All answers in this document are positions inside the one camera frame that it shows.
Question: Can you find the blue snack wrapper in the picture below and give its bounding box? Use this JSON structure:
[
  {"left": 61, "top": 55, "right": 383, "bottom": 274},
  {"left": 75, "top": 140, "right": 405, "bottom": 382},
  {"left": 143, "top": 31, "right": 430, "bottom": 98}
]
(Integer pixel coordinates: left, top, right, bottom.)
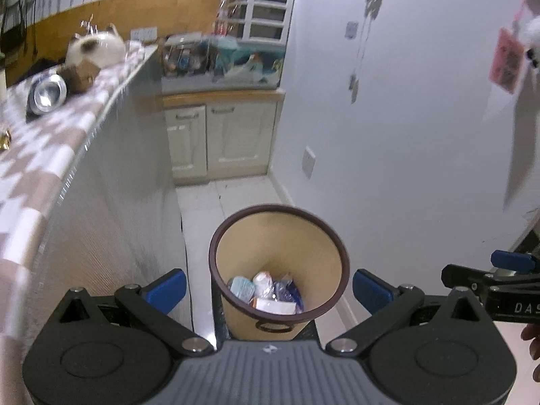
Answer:
[{"left": 228, "top": 276, "right": 255, "bottom": 304}]

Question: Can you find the white plastic bag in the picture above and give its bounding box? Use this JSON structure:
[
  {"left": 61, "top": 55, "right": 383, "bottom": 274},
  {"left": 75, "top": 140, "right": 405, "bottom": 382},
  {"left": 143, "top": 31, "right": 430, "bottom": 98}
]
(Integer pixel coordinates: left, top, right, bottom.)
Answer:
[{"left": 252, "top": 272, "right": 275, "bottom": 300}]

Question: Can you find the tan round trash bin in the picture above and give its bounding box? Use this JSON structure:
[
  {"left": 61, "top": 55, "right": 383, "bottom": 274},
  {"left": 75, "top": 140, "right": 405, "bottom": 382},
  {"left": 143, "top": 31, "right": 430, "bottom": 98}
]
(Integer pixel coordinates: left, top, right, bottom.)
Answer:
[{"left": 209, "top": 204, "right": 351, "bottom": 341}]

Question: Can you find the person right hand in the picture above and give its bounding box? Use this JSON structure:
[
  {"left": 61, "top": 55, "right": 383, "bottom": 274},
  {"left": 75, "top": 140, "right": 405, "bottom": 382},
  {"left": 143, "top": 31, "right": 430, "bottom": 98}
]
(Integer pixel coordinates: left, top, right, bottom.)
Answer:
[{"left": 521, "top": 324, "right": 540, "bottom": 383}]

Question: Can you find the purple plastic wrapper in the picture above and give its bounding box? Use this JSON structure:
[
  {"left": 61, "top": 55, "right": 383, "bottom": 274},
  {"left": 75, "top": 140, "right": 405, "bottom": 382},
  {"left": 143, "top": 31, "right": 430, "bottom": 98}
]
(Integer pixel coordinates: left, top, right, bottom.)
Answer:
[{"left": 274, "top": 273, "right": 305, "bottom": 314}]

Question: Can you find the cream lower cabinet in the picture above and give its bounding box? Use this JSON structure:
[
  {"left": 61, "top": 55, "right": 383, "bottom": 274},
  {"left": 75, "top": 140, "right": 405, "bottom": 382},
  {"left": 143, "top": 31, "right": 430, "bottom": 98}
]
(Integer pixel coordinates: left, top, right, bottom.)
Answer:
[{"left": 162, "top": 90, "right": 286, "bottom": 186}]

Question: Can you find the pink paper tag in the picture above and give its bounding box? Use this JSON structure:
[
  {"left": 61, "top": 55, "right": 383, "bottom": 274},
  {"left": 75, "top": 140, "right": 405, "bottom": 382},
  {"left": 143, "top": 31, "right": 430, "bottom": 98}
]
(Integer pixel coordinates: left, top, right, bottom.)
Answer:
[{"left": 489, "top": 26, "right": 525, "bottom": 94}]

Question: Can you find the gold foil wrapper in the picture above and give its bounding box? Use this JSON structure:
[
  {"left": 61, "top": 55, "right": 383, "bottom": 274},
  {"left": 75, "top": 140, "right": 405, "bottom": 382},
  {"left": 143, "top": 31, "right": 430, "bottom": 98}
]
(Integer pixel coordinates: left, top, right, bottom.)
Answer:
[{"left": 0, "top": 130, "right": 12, "bottom": 152}]

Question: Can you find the crushed blue soda can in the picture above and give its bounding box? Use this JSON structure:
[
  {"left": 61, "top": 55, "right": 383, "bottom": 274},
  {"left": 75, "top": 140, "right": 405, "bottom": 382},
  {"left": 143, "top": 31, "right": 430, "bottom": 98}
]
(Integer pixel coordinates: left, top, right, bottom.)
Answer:
[{"left": 27, "top": 74, "right": 68, "bottom": 116}]

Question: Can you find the brown cardboard piece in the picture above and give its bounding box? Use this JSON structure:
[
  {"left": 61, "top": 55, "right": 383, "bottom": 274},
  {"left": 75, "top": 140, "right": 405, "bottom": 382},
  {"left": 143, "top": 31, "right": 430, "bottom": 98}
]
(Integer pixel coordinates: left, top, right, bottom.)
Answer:
[{"left": 57, "top": 59, "right": 101, "bottom": 95}]

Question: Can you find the glass fish tank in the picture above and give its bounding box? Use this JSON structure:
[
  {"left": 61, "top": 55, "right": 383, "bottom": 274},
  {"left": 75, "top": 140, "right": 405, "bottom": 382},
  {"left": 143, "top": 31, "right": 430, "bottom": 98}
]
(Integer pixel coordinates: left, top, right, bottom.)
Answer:
[{"left": 161, "top": 32, "right": 286, "bottom": 94}]

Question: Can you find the cream cat teapot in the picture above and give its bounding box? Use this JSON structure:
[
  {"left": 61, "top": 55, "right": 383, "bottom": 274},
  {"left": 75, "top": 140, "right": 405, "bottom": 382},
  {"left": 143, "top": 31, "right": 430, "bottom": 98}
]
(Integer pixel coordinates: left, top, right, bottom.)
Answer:
[{"left": 64, "top": 15, "right": 126, "bottom": 69}]

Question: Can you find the white drawer organizer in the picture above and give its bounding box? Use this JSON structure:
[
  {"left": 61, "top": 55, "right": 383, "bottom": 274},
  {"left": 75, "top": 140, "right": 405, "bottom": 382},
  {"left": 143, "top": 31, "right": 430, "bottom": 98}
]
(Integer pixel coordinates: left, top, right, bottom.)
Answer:
[{"left": 223, "top": 0, "right": 294, "bottom": 46}]

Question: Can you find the white wall socket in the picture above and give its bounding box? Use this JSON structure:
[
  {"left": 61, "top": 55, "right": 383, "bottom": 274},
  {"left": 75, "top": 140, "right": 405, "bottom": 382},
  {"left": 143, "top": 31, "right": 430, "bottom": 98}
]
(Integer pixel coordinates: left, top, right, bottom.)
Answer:
[{"left": 302, "top": 146, "right": 316, "bottom": 179}]

